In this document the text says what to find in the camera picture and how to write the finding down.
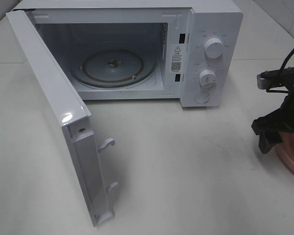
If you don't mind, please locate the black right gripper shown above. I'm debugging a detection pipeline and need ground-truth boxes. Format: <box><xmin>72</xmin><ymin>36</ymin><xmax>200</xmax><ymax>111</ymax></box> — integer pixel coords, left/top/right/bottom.
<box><xmin>251</xmin><ymin>86</ymin><xmax>294</xmax><ymax>154</ymax></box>

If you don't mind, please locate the white warning label sticker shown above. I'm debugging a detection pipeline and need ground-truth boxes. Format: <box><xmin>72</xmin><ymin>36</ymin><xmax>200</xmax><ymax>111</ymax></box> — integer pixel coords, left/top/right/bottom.
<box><xmin>170</xmin><ymin>44</ymin><xmax>185</xmax><ymax>73</ymax></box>

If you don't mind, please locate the white microwave door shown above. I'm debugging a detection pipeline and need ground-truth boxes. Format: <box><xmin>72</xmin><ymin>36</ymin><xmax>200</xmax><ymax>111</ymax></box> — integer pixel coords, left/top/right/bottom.
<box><xmin>6</xmin><ymin>10</ymin><xmax>119</xmax><ymax>226</ymax></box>

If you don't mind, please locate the pink round plate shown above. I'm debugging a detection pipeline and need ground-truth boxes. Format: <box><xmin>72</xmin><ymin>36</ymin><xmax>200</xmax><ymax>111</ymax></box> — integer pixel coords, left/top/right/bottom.
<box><xmin>276</xmin><ymin>132</ymin><xmax>294</xmax><ymax>174</ymax></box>

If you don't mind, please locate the white microwave oven body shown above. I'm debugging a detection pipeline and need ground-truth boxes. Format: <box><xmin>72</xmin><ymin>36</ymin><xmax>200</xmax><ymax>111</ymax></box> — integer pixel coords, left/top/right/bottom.
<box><xmin>11</xmin><ymin>0</ymin><xmax>243</xmax><ymax>107</ymax></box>

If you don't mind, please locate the upper white power knob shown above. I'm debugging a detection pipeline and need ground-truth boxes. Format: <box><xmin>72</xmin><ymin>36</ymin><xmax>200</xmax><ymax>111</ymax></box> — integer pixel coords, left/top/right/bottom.
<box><xmin>203</xmin><ymin>36</ymin><xmax>224</xmax><ymax>59</ymax></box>

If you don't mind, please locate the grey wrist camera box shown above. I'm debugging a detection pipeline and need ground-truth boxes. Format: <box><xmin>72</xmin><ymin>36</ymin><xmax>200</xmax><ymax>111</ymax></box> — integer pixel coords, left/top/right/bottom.
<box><xmin>257</xmin><ymin>67</ymin><xmax>294</xmax><ymax>93</ymax></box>

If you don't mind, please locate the round white door button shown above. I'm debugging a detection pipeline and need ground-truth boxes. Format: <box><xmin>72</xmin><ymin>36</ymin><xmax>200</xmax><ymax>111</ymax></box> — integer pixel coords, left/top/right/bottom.
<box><xmin>195</xmin><ymin>92</ymin><xmax>210</xmax><ymax>104</ymax></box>

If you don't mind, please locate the lower white timer knob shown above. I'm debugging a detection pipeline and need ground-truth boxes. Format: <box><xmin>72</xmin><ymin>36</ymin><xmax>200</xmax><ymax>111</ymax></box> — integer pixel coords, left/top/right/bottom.
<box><xmin>198</xmin><ymin>69</ymin><xmax>217</xmax><ymax>87</ymax></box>

